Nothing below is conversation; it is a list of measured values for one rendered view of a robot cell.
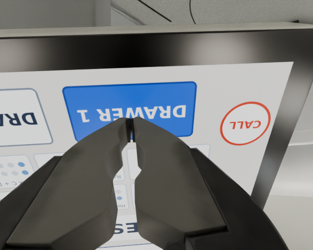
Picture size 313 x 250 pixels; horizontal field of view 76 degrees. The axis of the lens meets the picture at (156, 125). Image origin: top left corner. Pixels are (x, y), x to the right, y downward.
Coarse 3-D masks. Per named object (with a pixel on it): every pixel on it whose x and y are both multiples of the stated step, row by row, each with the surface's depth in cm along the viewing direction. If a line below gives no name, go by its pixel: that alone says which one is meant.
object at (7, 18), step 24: (0, 0) 24; (24, 0) 24; (48, 0) 24; (72, 0) 25; (96, 0) 25; (0, 24) 24; (24, 24) 24; (48, 24) 24; (72, 24) 24; (96, 24) 25
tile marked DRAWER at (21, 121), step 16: (0, 96) 14; (16, 96) 14; (32, 96) 14; (0, 112) 14; (16, 112) 14; (32, 112) 14; (0, 128) 15; (16, 128) 15; (32, 128) 15; (48, 128) 15; (0, 144) 15; (16, 144) 16; (32, 144) 16; (48, 144) 16
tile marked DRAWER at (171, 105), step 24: (72, 96) 14; (96, 96) 14; (120, 96) 14; (144, 96) 14; (168, 96) 14; (192, 96) 15; (72, 120) 15; (96, 120) 15; (168, 120) 15; (192, 120) 16
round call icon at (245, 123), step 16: (224, 112) 15; (240, 112) 16; (256, 112) 16; (272, 112) 16; (224, 128) 16; (240, 128) 16; (256, 128) 16; (224, 144) 17; (240, 144) 17; (256, 144) 17
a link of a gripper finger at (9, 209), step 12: (60, 156) 9; (48, 168) 8; (36, 180) 8; (12, 192) 7; (24, 192) 7; (36, 192) 7; (0, 204) 7; (12, 204) 7; (24, 204) 7; (0, 216) 6; (12, 216) 6; (0, 228) 6; (12, 228) 6; (0, 240) 6
